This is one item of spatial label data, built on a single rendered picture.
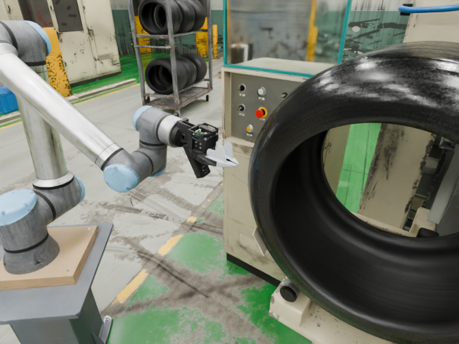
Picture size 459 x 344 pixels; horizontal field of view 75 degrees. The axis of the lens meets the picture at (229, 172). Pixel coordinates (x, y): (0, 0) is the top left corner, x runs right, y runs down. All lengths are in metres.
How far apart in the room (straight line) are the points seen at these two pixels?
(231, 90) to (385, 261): 1.04
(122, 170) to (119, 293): 1.29
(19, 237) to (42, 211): 0.12
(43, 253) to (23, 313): 0.21
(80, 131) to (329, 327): 0.85
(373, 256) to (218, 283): 1.24
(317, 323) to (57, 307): 0.88
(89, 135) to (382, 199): 0.87
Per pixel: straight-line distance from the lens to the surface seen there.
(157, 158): 0.97
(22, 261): 1.38
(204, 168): 0.89
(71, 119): 0.96
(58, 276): 1.33
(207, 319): 1.85
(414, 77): 0.49
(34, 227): 1.32
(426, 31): 0.85
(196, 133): 0.81
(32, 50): 1.22
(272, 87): 1.42
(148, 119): 0.94
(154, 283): 2.05
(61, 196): 1.38
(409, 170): 0.93
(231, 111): 1.58
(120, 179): 0.89
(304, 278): 0.71
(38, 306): 1.33
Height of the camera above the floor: 1.53
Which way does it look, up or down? 29 degrees down
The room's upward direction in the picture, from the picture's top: straight up
